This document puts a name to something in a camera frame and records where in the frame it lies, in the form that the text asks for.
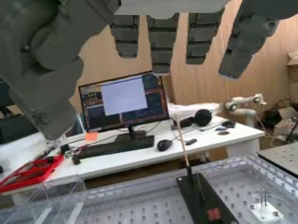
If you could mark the red tray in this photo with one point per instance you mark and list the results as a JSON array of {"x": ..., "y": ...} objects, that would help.
[{"x": 31, "y": 173}]

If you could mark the white desk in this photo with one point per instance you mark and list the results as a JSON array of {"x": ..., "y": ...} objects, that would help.
[{"x": 133, "y": 161}]

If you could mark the black mouse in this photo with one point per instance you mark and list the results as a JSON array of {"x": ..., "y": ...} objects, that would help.
[
  {"x": 164, "y": 145},
  {"x": 228, "y": 124}
]

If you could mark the computer screen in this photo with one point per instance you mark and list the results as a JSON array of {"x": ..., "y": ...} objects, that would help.
[{"x": 124, "y": 96}]

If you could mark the black keyboard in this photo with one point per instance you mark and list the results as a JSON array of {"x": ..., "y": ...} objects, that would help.
[{"x": 117, "y": 145}]

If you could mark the thin stick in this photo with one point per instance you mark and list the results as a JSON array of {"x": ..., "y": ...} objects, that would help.
[{"x": 181, "y": 140}]

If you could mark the black plate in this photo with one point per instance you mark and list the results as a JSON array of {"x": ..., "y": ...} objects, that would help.
[{"x": 201, "y": 200}]

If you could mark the orange sticky note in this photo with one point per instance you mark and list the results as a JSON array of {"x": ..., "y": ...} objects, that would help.
[{"x": 91, "y": 136}]

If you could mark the cardboard box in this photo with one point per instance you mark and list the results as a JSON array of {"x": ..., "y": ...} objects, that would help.
[{"x": 286, "y": 115}]

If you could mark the small white jointed device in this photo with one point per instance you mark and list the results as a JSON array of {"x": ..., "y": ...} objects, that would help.
[{"x": 244, "y": 105}]

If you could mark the clear box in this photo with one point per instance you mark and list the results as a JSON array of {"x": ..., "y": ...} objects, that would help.
[{"x": 133, "y": 203}]

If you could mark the small white square bracket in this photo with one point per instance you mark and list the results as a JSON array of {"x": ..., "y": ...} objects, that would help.
[{"x": 266, "y": 211}]

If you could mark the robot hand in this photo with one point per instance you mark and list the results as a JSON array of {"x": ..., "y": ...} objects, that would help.
[{"x": 40, "y": 50}]

